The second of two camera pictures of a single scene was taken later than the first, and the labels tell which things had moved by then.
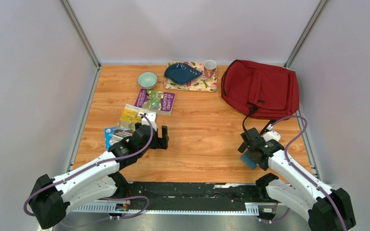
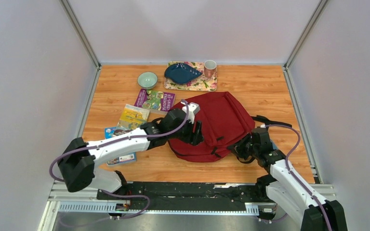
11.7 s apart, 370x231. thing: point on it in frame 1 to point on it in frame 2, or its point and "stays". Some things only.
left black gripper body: x=153 y=143 to x=186 y=134
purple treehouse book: x=162 y=102 stays
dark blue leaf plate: x=180 y=73 stays
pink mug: x=210 y=66 stays
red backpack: x=264 y=91 to x=224 y=119
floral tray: x=201 y=83 stays
